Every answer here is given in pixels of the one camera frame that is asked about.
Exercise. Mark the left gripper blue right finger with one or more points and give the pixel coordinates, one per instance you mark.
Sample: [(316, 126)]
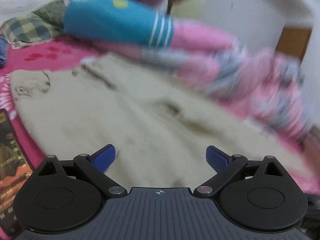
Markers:
[(228, 168)]

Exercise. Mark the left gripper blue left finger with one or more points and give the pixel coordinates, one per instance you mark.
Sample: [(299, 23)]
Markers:
[(91, 168)]

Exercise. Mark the beige khaki trousers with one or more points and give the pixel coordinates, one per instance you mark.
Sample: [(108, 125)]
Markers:
[(159, 129)]

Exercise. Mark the pink floral fleece bedsheet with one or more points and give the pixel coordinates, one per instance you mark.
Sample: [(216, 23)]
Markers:
[(64, 54)]

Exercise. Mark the black smartphone lit screen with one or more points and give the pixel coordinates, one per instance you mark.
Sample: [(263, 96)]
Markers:
[(15, 170)]

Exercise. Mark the pink grey floral duvet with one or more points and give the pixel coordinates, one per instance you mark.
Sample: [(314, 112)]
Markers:
[(265, 86)]

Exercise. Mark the brown wooden door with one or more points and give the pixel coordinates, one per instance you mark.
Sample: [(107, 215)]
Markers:
[(294, 41)]

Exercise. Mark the blue pink striped pillow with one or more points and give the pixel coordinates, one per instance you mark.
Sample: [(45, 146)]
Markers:
[(131, 22)]

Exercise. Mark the green plaid pillow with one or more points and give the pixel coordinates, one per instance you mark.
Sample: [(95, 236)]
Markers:
[(39, 26)]

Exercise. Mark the folded blue denim garment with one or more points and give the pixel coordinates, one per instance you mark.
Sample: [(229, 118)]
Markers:
[(3, 51)]

